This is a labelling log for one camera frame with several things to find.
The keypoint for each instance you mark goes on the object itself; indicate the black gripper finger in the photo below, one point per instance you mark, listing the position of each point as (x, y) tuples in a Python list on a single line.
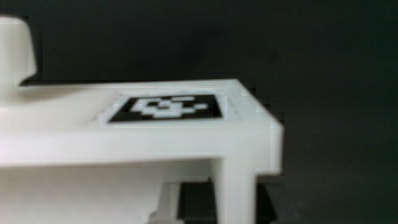
[(275, 209)]

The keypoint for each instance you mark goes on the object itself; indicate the white drawer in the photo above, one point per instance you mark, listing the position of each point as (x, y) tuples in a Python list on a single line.
[(110, 123)]

